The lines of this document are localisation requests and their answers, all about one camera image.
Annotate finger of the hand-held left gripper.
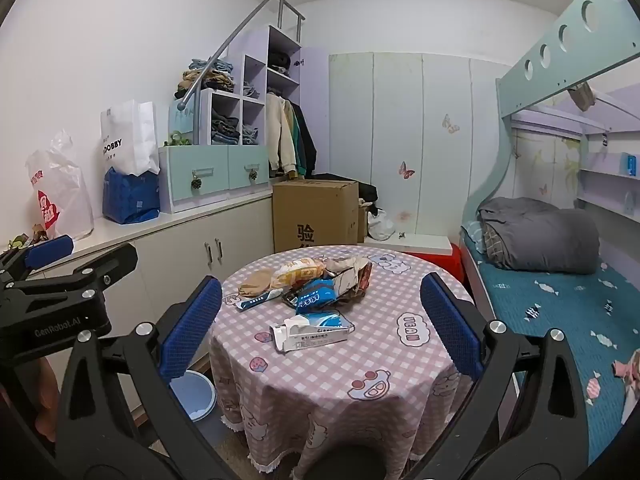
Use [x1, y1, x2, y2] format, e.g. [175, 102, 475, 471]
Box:
[0, 234, 75, 286]
[10, 243, 138, 301]

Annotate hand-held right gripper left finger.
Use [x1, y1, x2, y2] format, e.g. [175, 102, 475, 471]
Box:
[55, 276, 236, 480]

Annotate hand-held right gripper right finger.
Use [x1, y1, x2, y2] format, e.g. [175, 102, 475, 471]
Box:
[419, 272, 593, 480]

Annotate light blue trash bin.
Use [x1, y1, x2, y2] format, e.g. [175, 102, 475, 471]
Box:
[170, 370, 218, 423]

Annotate beige nylon sock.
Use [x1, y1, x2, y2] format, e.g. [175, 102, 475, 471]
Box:
[239, 269, 281, 297]

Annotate white carton box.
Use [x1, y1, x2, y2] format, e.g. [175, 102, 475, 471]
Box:
[269, 322, 349, 353]

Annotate yellow white bread bag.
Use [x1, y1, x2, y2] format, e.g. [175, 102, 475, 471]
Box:
[272, 256, 328, 291]

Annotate light blue tissue packet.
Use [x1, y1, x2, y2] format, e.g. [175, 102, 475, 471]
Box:
[300, 310, 356, 333]

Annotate blue snack wrapper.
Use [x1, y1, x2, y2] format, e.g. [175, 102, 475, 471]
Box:
[282, 277, 338, 317]

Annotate person's left hand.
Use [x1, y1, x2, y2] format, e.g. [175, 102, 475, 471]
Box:
[35, 357, 58, 443]

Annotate white floor cabinet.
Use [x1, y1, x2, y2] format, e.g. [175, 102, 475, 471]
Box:
[0, 192, 276, 441]

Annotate white plastic bag red print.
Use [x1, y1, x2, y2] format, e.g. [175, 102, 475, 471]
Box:
[25, 130, 96, 242]

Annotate blue patterned bag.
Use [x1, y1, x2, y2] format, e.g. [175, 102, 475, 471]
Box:
[102, 167, 162, 225]

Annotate plaid cloth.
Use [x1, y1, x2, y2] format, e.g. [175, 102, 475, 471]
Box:
[482, 222, 502, 261]

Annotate light blue pillow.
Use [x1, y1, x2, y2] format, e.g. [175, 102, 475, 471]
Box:
[460, 220, 488, 253]

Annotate round table, pink checkered cloth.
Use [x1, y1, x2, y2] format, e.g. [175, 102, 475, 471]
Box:
[207, 245, 476, 473]

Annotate teal candy print bedsheet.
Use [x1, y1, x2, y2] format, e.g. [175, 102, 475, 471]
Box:
[470, 247, 640, 466]

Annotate small white plastic bag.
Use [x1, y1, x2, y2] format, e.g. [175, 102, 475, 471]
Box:
[367, 208, 397, 241]

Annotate teal drawer unit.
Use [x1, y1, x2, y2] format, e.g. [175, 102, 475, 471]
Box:
[159, 144, 271, 213]

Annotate grey blanket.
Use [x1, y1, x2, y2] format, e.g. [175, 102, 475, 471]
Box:
[477, 196, 601, 275]

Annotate white paper bag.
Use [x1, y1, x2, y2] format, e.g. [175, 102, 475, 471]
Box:
[100, 99, 161, 177]

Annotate small cardboard box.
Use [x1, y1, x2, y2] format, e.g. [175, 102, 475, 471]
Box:
[357, 200, 376, 243]

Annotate black cloth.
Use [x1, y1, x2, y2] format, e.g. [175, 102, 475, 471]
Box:
[305, 172, 379, 207]

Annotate pale teal panel box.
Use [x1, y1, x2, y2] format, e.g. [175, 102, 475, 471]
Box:
[169, 99, 201, 146]

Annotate large cardboard box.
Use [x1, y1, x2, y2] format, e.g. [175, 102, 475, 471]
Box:
[272, 179, 360, 256]

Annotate folded dark jeans stack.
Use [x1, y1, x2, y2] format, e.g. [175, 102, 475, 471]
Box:
[211, 116, 241, 145]

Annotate pile of folded clothes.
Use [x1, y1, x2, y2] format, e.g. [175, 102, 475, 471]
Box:
[174, 57, 236, 101]

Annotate cream hanging jacket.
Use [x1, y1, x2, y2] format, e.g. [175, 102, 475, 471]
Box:
[265, 92, 297, 176]

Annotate black hanging jacket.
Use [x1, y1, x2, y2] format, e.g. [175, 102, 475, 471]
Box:
[295, 102, 318, 178]

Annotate green hanging jacket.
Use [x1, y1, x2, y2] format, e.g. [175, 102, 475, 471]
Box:
[290, 102, 307, 173]

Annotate purple shelf unit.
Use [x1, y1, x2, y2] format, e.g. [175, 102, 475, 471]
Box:
[197, 25, 331, 181]

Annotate folded black clothes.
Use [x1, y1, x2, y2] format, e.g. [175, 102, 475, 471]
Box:
[267, 50, 292, 77]

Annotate brown hanging cloth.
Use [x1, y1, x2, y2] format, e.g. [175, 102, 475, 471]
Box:
[567, 82, 596, 111]

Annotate teal bunk bed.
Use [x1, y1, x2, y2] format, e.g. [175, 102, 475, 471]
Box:
[460, 0, 640, 466]

